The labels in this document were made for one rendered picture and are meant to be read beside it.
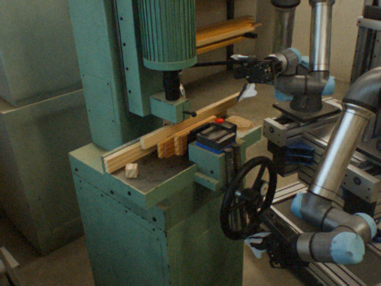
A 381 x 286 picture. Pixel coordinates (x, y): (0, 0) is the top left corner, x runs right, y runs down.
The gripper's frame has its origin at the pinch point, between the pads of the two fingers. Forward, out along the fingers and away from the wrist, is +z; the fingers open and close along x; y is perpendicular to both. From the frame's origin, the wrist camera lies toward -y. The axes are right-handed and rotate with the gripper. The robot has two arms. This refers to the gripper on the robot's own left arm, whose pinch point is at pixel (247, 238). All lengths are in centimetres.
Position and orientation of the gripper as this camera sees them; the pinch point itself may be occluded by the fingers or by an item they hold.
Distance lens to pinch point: 128.0
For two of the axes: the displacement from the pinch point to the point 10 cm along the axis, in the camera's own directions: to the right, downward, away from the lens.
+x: 6.9, -3.6, 6.2
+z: -6.1, 1.8, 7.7
